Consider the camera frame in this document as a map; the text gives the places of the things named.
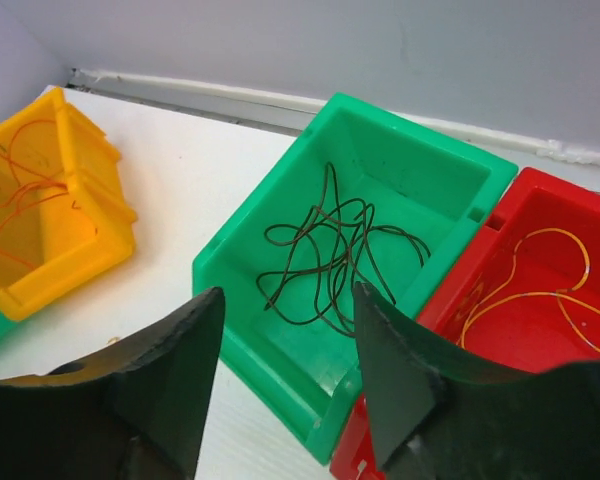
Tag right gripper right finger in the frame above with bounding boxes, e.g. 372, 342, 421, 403
353, 283, 600, 479

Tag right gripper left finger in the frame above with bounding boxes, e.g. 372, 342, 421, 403
0, 287, 225, 479

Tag orange thin wire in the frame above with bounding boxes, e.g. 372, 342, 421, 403
457, 227, 600, 361

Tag black thin wire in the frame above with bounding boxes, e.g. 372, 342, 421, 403
256, 162, 432, 337

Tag red plastic bin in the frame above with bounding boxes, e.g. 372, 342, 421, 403
330, 168, 600, 479

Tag orange plastic bin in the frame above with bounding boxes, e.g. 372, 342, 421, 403
0, 87, 137, 322

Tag right green plastic bin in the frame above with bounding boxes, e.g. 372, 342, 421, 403
192, 94, 518, 463

